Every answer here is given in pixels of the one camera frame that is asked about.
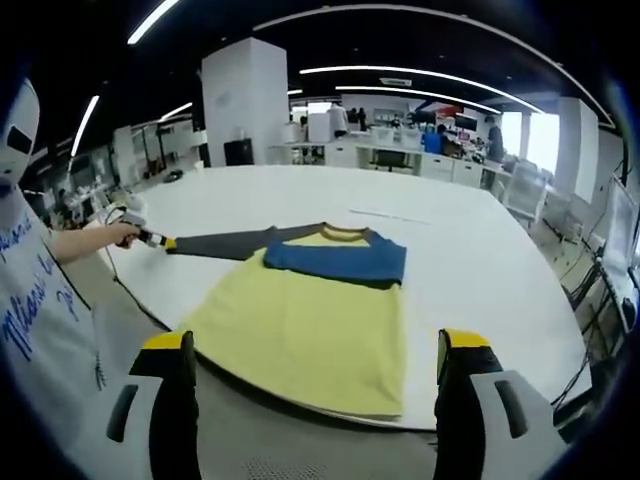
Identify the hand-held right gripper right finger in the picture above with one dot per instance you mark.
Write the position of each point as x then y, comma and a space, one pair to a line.
460, 410

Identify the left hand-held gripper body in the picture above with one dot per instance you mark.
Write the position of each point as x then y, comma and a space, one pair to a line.
131, 221

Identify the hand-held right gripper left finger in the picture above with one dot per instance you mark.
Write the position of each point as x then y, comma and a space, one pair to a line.
170, 410

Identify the yellow garment blue grey sleeves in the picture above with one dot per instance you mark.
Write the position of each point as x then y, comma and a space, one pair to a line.
310, 325

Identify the person's left hand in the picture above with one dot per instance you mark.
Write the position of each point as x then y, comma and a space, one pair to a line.
120, 236

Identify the small dark object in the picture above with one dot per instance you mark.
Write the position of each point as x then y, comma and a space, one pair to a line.
176, 175

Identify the ceiling light strip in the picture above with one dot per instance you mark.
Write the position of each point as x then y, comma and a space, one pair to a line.
176, 111
86, 125
415, 91
400, 70
152, 21

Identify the black cabinet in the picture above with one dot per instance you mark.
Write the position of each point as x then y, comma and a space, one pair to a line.
238, 153

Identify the grey mesh office chair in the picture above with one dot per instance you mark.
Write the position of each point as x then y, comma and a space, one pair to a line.
300, 450

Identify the white chest device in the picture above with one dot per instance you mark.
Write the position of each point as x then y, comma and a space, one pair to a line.
20, 135

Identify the white square pillar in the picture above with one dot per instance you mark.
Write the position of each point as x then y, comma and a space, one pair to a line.
245, 100
575, 150

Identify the white appliance box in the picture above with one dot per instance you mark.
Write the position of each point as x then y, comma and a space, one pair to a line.
318, 127

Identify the white table socket panel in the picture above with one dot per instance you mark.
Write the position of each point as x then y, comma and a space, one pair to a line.
390, 215

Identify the white counter cabinets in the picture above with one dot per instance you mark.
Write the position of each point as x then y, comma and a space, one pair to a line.
440, 167

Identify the black office chair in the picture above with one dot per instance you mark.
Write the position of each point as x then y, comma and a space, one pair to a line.
389, 160

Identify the blue box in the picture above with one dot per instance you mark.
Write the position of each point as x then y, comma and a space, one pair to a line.
430, 141

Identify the ceiling air vent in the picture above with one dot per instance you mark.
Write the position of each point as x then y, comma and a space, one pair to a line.
395, 81

